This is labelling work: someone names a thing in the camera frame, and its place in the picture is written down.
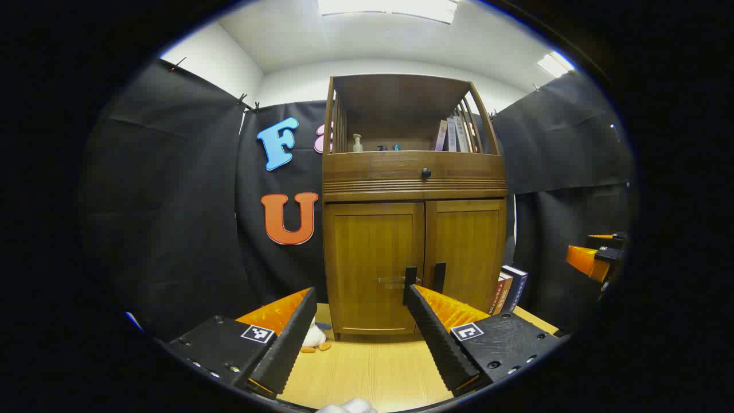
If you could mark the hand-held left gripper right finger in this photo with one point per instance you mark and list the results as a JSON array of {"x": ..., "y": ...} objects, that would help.
[{"x": 436, "y": 344}]

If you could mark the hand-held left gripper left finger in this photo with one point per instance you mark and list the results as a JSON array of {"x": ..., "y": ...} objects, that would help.
[{"x": 287, "y": 350}]

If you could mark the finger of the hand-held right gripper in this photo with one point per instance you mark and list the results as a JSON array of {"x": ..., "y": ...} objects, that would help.
[
  {"x": 609, "y": 237},
  {"x": 582, "y": 259}
]

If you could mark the wooden cabinet door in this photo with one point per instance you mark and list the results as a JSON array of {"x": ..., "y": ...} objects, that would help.
[
  {"x": 367, "y": 258},
  {"x": 467, "y": 246}
]

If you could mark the wooden double-door shoe cabinet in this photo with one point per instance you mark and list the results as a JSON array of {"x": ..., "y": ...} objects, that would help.
[{"x": 378, "y": 172}]

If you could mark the penguin plush toy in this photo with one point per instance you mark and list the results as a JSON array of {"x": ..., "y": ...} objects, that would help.
[{"x": 313, "y": 336}]

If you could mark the dark blue book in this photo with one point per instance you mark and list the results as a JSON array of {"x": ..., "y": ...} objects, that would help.
[{"x": 514, "y": 287}]

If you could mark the reddish brown book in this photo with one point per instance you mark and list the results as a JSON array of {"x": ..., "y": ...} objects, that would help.
[{"x": 495, "y": 298}]

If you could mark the tan book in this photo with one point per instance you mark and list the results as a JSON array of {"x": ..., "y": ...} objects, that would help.
[{"x": 507, "y": 284}]

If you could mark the white soft object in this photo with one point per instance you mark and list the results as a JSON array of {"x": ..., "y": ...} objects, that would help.
[{"x": 347, "y": 406}]

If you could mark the small ceiling light panel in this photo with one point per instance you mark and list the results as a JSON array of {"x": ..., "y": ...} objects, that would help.
[{"x": 555, "y": 64}]

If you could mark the black backdrop cloth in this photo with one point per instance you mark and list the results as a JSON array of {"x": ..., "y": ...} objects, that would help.
[{"x": 172, "y": 201}]

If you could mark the pink shelf book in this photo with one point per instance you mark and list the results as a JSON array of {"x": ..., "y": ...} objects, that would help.
[{"x": 440, "y": 135}]

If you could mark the clear pump soap bottle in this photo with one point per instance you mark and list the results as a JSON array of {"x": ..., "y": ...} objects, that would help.
[{"x": 357, "y": 144}]

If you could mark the large ceiling light panel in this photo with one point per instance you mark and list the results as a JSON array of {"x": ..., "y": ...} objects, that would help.
[{"x": 390, "y": 7}]

